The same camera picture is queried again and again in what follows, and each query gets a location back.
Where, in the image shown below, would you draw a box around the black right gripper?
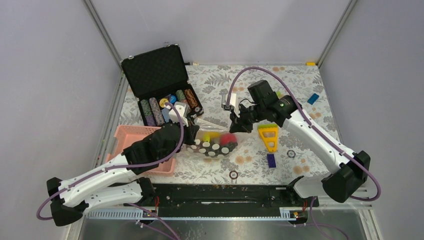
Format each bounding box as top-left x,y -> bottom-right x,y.
230,102 -> 266,133

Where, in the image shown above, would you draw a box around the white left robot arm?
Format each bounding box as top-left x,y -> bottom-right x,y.
45,101 -> 198,227

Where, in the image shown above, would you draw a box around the black toy grapes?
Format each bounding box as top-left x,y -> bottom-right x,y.
187,141 -> 238,158

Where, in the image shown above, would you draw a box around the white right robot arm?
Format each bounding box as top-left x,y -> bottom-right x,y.
222,80 -> 371,206

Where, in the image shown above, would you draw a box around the yellow triangle toy block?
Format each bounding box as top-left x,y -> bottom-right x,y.
257,123 -> 280,153

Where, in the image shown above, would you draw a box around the brown poker chip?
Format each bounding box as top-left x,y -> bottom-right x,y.
229,170 -> 239,180

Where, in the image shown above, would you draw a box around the black poker chip case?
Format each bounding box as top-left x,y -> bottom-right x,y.
120,44 -> 204,127

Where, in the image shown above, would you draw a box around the clear zip top bag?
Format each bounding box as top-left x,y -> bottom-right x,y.
184,118 -> 250,159

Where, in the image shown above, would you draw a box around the pink plastic basket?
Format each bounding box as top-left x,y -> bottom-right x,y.
103,125 -> 176,177

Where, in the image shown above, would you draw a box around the purple toy brick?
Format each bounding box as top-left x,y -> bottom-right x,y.
266,153 -> 277,169

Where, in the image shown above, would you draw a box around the yellow toy banana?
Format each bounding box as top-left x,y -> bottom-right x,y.
202,131 -> 221,143

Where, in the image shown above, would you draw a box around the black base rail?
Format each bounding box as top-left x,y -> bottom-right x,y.
135,183 -> 319,218

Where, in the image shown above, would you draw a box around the blue toy brick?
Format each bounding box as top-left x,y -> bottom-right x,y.
307,93 -> 320,105

